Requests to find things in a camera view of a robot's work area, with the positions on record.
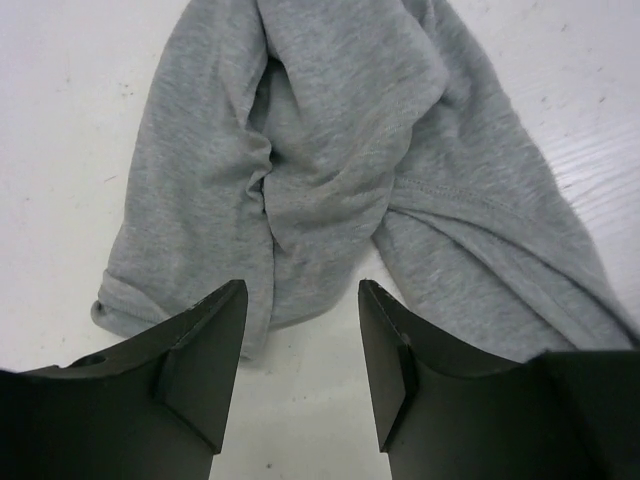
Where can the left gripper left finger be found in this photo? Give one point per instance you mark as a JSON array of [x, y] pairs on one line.
[[154, 406]]

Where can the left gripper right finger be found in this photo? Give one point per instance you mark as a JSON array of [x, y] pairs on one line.
[[444, 409]]

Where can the grey tank top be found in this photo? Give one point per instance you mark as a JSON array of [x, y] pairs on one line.
[[281, 138]]

